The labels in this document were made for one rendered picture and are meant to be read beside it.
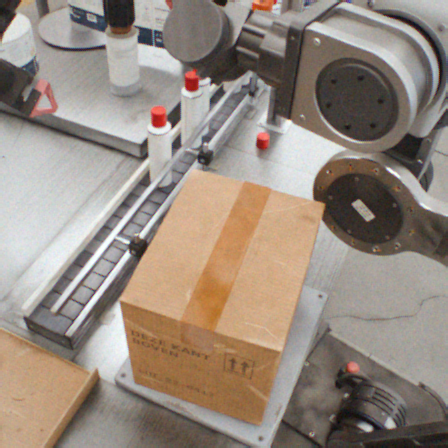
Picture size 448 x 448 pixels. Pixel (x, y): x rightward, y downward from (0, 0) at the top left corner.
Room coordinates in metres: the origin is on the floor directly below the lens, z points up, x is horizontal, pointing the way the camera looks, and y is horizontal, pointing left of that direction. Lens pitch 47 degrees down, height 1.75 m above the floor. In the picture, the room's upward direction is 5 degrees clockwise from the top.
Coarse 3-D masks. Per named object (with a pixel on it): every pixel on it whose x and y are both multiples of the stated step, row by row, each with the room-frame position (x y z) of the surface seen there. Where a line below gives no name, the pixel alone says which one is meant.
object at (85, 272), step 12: (240, 84) 1.25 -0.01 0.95; (228, 96) 1.18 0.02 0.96; (216, 108) 1.11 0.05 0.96; (204, 120) 1.06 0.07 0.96; (180, 156) 0.93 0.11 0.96; (168, 168) 0.88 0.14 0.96; (156, 180) 0.83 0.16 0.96; (144, 192) 0.79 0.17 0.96; (132, 216) 0.73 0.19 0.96; (120, 228) 0.69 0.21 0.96; (108, 240) 0.66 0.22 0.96; (96, 252) 0.62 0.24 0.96; (96, 264) 0.60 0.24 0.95; (84, 276) 0.57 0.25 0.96; (72, 288) 0.54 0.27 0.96; (60, 300) 0.51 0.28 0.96
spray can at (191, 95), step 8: (192, 72) 1.08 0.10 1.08; (192, 80) 1.05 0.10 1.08; (184, 88) 1.07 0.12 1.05; (192, 88) 1.05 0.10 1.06; (200, 88) 1.08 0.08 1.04; (184, 96) 1.05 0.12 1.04; (192, 96) 1.04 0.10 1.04; (200, 96) 1.05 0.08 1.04; (184, 104) 1.05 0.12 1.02; (192, 104) 1.04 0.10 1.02; (200, 104) 1.05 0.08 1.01; (184, 112) 1.05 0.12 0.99; (192, 112) 1.04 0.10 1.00; (200, 112) 1.05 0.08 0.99; (184, 120) 1.05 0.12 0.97; (192, 120) 1.04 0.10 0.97; (200, 120) 1.06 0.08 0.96; (184, 128) 1.05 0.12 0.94; (192, 128) 1.04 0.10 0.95; (184, 136) 1.05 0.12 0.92; (200, 136) 1.06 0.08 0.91; (192, 144) 1.04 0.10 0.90; (200, 144) 1.06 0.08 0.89
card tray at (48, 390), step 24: (0, 336) 0.50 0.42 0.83; (0, 360) 0.45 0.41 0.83; (24, 360) 0.45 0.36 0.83; (48, 360) 0.45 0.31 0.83; (0, 384) 0.40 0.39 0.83; (24, 384) 0.40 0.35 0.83; (48, 384) 0.41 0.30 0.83; (72, 384) 0.41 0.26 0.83; (0, 408) 0.35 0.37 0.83; (24, 408) 0.36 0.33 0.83; (48, 408) 0.36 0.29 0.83; (72, 408) 0.36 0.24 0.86; (0, 432) 0.31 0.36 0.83; (24, 432) 0.31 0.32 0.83; (48, 432) 0.32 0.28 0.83
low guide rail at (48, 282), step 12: (180, 132) 1.09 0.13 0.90; (144, 168) 0.92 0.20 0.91; (132, 180) 0.88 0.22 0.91; (120, 192) 0.84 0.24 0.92; (108, 204) 0.80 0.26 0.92; (108, 216) 0.78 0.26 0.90; (96, 228) 0.73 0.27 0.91; (84, 240) 0.69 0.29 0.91; (72, 252) 0.66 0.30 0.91; (60, 264) 0.62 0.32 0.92; (48, 276) 0.59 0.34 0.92; (48, 288) 0.57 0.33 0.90; (36, 300) 0.54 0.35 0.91; (24, 312) 0.51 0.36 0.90
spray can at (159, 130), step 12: (156, 108) 0.93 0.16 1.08; (156, 120) 0.90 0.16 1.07; (156, 132) 0.90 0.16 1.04; (168, 132) 0.91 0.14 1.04; (156, 144) 0.89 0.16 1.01; (168, 144) 0.91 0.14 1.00; (156, 156) 0.90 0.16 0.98; (168, 156) 0.91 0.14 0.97; (156, 168) 0.90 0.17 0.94; (168, 180) 0.90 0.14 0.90
